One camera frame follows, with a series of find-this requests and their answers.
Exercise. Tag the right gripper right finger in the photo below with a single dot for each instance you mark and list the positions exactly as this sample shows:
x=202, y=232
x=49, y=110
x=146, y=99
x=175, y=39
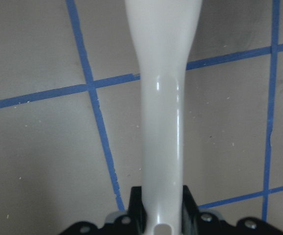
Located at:
x=197, y=221

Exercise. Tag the beige hand brush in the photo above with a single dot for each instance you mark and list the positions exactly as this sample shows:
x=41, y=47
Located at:
x=162, y=32

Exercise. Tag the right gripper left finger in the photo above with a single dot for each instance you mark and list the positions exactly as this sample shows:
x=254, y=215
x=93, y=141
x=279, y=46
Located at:
x=129, y=222

